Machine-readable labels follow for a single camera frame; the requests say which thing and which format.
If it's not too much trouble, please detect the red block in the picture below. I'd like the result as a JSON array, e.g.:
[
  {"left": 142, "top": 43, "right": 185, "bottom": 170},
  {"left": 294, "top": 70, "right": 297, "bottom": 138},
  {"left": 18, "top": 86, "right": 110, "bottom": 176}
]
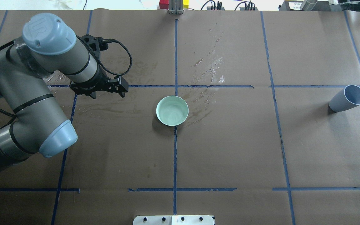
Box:
[{"left": 159, "top": 0, "right": 169, "bottom": 10}]

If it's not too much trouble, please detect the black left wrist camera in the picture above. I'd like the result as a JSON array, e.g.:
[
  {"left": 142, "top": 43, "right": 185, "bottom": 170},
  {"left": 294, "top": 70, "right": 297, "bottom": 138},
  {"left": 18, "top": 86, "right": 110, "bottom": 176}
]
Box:
[{"left": 80, "top": 34, "right": 108, "bottom": 59}]

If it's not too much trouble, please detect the yellow block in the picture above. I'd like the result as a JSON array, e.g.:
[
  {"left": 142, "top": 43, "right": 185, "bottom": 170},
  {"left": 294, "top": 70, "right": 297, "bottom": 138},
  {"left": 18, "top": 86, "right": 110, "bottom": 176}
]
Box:
[{"left": 182, "top": 0, "right": 190, "bottom": 9}]

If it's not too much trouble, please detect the black box under cup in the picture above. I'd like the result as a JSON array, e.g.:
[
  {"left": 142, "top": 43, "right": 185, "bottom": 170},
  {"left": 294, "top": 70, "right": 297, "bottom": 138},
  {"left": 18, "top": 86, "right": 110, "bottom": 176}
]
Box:
[{"left": 278, "top": 0, "right": 343, "bottom": 12}]

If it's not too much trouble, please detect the steel cup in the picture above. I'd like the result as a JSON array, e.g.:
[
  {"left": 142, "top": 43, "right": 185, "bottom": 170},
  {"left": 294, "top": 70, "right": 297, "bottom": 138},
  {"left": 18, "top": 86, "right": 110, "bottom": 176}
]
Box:
[{"left": 300, "top": 0, "right": 318, "bottom": 11}]

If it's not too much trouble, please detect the aluminium frame post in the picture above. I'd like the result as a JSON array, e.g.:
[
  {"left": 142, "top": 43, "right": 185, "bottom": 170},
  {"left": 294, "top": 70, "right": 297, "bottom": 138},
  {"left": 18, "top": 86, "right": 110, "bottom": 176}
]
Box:
[{"left": 168, "top": 0, "right": 184, "bottom": 15}]

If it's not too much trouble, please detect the blue-grey plastic cup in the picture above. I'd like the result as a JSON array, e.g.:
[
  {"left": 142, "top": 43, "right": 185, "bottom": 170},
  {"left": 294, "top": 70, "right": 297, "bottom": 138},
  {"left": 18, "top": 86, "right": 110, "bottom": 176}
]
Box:
[{"left": 328, "top": 85, "right": 360, "bottom": 112}]

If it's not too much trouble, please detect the light green bowl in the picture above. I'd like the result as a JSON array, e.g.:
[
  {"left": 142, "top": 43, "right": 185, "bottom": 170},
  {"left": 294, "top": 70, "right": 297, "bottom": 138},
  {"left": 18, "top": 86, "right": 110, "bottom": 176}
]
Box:
[{"left": 156, "top": 96, "right": 189, "bottom": 127}]

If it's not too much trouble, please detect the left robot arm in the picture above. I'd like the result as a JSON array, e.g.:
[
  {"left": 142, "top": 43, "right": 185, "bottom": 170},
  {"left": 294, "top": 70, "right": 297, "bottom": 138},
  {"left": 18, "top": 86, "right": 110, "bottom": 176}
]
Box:
[{"left": 0, "top": 13, "right": 129, "bottom": 172}]

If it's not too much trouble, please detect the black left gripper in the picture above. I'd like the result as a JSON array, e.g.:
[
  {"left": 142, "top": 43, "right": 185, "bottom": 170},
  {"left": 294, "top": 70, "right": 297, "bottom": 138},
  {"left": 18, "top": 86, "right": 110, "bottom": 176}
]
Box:
[{"left": 69, "top": 75, "right": 129, "bottom": 99}]

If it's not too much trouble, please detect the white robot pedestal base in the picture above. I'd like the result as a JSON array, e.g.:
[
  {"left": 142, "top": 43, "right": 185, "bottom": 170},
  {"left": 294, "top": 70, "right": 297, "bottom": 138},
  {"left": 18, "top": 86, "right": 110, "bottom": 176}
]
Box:
[{"left": 133, "top": 215, "right": 215, "bottom": 225}]

